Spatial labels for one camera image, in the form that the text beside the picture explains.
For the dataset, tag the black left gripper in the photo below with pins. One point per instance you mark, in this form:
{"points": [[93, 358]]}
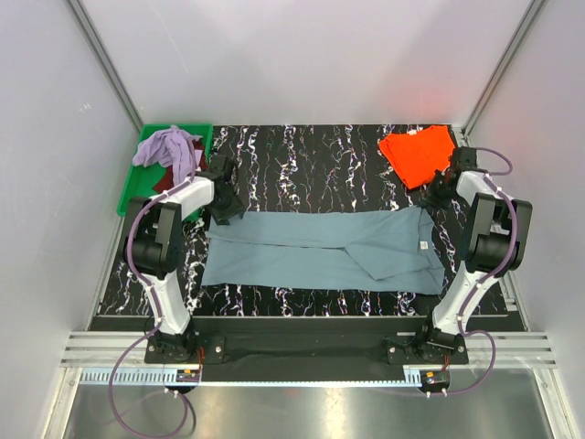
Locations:
{"points": [[236, 208]]}

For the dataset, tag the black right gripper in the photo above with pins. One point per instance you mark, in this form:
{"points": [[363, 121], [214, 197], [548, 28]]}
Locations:
{"points": [[438, 176]]}

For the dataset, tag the grey blue t shirt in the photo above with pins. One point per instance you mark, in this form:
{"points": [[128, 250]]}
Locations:
{"points": [[376, 251]]}

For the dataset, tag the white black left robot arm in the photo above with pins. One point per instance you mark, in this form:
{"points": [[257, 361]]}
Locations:
{"points": [[151, 242]]}

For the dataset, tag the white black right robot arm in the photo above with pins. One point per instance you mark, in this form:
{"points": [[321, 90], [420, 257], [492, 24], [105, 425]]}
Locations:
{"points": [[494, 243]]}

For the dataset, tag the folded orange t shirt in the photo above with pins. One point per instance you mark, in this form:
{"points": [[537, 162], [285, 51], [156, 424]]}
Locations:
{"points": [[417, 155]]}

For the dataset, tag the dark red t shirt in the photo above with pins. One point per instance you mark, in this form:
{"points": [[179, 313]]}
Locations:
{"points": [[167, 180]]}

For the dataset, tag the lilac t shirt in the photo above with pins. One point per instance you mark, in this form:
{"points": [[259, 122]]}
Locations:
{"points": [[171, 147]]}

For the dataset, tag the green plastic bin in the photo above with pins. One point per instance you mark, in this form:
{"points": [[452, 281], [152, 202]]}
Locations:
{"points": [[140, 180]]}

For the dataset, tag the right corner frame post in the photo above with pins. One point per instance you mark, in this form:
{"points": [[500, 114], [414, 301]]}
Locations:
{"points": [[526, 23]]}

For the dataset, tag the corner frame post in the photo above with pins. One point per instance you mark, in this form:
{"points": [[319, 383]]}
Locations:
{"points": [[99, 51], [526, 23]]}

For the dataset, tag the aluminium frame rail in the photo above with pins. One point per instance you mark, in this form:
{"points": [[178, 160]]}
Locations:
{"points": [[512, 349]]}

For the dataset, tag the white slotted cable duct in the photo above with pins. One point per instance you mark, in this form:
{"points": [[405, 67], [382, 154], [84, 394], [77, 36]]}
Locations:
{"points": [[215, 377]]}

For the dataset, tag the left corner frame post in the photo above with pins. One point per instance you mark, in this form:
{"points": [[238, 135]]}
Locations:
{"points": [[99, 51]]}

